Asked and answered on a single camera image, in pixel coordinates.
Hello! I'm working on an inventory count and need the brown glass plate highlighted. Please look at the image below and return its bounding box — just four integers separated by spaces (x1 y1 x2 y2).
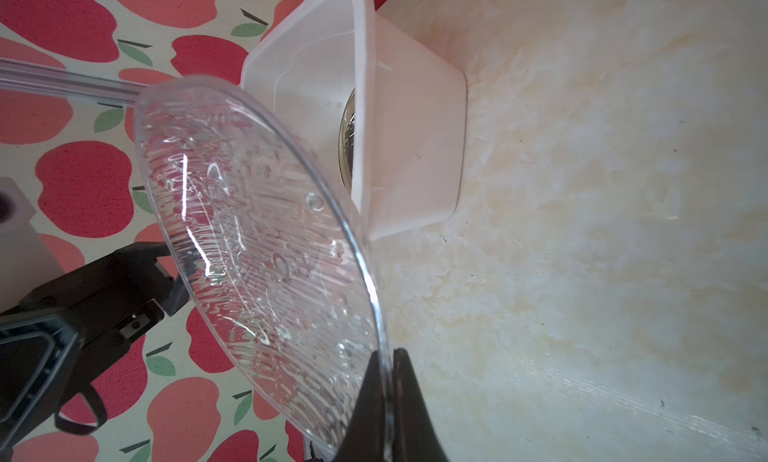
338 92 355 190

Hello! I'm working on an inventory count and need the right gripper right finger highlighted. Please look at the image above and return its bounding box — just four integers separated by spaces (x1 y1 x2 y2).
393 348 448 462

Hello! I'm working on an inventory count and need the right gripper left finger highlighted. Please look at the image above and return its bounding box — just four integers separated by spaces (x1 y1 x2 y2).
333 351 386 462

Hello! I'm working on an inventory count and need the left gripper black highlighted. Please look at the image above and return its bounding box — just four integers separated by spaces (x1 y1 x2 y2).
1 242 189 461

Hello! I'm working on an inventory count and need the aluminium frame post left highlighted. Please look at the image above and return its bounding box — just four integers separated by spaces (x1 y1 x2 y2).
1 58 147 106

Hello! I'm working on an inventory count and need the white plastic bin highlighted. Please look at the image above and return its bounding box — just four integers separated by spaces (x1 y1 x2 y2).
241 0 467 240

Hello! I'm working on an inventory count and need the clear glass plate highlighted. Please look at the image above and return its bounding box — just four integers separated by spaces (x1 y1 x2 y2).
135 76 395 461

